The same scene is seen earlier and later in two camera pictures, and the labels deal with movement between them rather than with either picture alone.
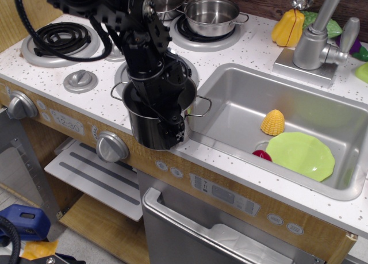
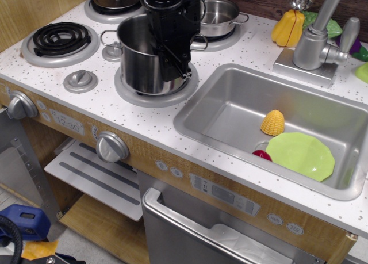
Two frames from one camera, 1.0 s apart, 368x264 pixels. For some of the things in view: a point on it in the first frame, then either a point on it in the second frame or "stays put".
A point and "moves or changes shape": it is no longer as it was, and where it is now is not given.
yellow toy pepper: x=287 y=31 stays put
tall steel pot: x=146 y=131 moves or changes shape
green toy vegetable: x=333 y=29 stays put
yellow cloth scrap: x=34 y=249 stays put
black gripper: x=160 y=76 to x=173 y=29
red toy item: x=262 y=154 stays put
